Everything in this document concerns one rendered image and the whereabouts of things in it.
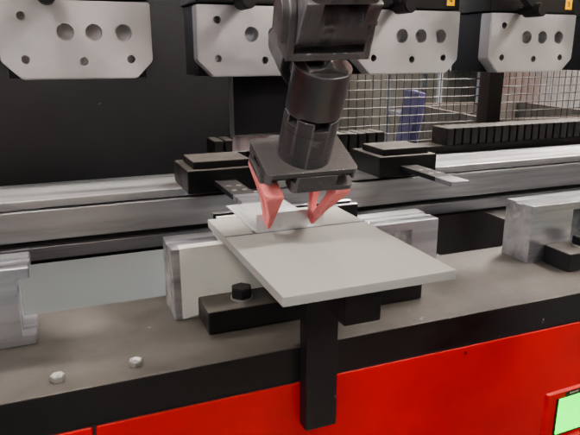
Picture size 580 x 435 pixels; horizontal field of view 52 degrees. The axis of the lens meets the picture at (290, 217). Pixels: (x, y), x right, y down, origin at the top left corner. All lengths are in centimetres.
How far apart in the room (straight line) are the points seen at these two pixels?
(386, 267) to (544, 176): 84
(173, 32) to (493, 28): 63
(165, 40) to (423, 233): 65
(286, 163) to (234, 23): 18
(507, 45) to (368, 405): 52
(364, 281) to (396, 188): 62
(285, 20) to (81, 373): 42
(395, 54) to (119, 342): 49
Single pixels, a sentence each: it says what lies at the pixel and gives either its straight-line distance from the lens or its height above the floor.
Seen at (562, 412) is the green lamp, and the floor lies 82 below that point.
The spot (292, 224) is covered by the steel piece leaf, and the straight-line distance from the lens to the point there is 70.
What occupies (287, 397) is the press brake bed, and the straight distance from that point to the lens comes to 72.
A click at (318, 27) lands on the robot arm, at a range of 52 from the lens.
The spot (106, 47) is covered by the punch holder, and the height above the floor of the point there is 121.
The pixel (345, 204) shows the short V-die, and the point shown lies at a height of 100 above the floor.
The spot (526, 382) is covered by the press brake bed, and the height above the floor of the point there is 75.
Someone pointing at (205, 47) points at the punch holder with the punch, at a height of 121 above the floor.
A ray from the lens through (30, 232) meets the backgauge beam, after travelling 99.
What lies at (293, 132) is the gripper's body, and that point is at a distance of 59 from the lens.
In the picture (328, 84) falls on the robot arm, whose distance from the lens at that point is 55.
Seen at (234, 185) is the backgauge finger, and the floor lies 100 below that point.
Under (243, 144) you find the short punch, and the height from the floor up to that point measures 109.
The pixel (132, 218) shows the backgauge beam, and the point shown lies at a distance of 99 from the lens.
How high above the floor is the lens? 120
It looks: 16 degrees down
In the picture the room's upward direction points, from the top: straight up
